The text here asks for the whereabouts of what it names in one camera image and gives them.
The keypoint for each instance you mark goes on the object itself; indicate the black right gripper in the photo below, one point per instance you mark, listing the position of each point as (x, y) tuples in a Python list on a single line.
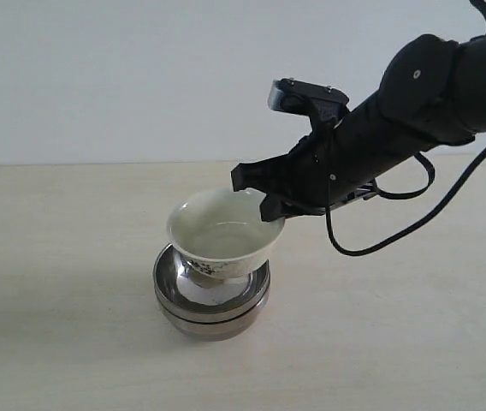
[(345, 150)]

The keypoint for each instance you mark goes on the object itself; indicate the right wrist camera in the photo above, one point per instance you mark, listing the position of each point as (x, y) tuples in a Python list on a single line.
[(320, 104)]

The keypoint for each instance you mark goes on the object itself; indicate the cream ceramic bowl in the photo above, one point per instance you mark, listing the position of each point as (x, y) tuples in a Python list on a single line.
[(220, 233)]

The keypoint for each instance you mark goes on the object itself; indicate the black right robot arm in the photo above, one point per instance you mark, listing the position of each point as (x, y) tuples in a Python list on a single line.
[(432, 93)]

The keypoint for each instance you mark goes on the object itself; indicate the smooth steel bowl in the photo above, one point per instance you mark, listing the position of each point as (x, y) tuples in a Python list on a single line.
[(216, 331)]

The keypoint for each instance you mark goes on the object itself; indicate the ribbed steel bowl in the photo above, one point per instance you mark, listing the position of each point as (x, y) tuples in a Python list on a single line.
[(190, 295)]

